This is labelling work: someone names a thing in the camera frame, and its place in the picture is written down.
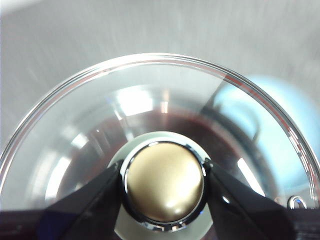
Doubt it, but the blue plate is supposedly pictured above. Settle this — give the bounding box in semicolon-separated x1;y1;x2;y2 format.
212;73;320;201

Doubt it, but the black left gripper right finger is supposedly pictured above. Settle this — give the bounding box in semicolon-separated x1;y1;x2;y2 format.
204;157;296;240

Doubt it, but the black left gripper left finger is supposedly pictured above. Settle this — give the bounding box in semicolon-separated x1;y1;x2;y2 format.
36;159;125;240

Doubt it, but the glass lid with green knob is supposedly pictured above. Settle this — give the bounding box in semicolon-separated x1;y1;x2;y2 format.
0;52;320;240

